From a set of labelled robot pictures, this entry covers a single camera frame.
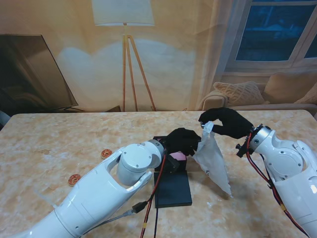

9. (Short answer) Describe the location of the white plastic bag orange logo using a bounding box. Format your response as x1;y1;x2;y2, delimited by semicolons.
192;120;233;199

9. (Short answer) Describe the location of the red black arm cable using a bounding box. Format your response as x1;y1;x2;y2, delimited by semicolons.
140;153;166;238
245;132;309;238

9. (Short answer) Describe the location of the red black right arm cable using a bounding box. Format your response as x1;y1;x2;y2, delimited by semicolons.
245;132;309;238

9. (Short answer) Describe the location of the black gift box pink inside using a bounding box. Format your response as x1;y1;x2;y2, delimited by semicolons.
153;135;189;174

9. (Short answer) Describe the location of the tripod floor lamp white shade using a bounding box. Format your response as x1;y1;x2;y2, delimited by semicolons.
91;0;157;112

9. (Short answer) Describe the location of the white framed window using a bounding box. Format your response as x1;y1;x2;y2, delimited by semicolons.
224;0;317;75

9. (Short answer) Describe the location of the sheer cream curtain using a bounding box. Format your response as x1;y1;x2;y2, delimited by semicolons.
190;0;251;111

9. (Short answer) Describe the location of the cream knitted pillow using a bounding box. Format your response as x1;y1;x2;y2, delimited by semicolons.
213;81;265;106
294;83;317;105

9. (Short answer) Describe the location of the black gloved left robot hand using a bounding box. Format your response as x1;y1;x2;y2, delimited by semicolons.
163;127;202;157

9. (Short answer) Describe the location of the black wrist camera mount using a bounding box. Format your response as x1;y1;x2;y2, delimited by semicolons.
163;153;181;174
236;142;251;159

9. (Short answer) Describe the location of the beige sofa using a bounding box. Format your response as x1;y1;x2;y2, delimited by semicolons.
198;83;317;111

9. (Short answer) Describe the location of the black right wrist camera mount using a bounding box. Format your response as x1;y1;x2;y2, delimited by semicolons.
236;142;251;159

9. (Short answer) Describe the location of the dark grey chair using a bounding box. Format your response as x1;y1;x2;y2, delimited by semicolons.
0;110;11;131

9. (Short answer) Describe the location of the red black left arm cable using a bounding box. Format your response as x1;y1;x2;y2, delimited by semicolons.
140;153;166;238

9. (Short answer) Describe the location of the grey cable with black plug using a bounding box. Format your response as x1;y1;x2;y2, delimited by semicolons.
80;201;147;235

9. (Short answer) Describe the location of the black gift box lid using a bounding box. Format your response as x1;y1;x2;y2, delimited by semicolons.
153;171;193;209

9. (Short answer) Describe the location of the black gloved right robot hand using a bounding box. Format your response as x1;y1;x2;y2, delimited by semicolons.
199;108;254;139

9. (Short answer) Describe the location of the plain beige pillow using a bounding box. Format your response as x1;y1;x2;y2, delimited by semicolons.
263;71;317;104

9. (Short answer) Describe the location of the dark flat television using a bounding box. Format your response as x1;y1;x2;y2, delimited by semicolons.
0;34;79;112

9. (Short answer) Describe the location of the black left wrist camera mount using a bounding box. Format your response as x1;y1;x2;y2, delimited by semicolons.
163;153;181;174

